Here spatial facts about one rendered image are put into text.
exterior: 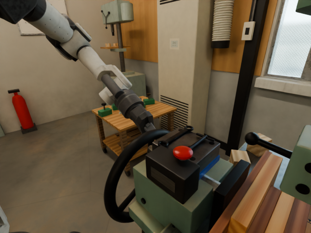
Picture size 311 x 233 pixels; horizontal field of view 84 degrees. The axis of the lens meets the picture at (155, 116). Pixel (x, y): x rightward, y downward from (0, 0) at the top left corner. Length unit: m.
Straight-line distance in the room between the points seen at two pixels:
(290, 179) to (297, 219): 0.08
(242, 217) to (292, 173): 0.08
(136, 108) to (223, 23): 1.26
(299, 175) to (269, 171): 0.10
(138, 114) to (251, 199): 0.40
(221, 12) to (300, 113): 1.00
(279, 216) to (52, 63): 2.98
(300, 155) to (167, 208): 0.20
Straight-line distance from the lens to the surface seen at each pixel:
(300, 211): 0.35
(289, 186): 0.27
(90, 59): 0.74
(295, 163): 0.26
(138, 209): 0.39
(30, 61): 3.01
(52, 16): 0.68
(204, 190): 0.30
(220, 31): 1.68
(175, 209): 0.30
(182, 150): 0.27
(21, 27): 2.99
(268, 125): 1.82
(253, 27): 1.65
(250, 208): 0.29
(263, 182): 0.33
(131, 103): 0.60
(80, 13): 3.18
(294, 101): 1.71
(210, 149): 0.32
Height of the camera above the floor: 1.18
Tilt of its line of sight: 25 degrees down
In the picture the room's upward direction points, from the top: 2 degrees counter-clockwise
